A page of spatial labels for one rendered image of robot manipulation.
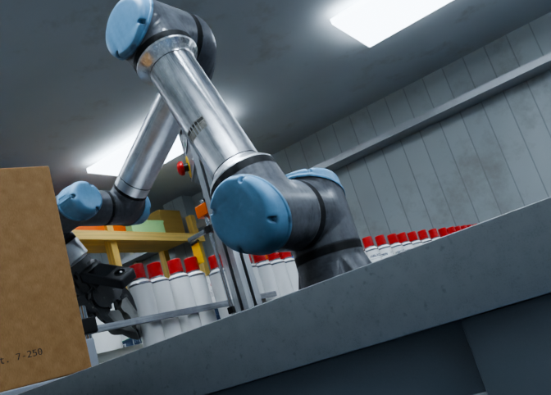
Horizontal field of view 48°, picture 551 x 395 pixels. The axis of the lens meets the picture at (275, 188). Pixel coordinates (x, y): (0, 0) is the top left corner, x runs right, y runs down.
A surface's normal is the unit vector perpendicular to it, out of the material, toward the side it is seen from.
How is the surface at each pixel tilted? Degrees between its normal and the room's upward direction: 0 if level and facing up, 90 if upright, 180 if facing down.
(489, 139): 90
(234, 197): 97
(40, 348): 90
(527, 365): 90
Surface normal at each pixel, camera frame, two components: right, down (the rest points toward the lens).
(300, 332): -0.55, -0.06
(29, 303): 0.56, -0.38
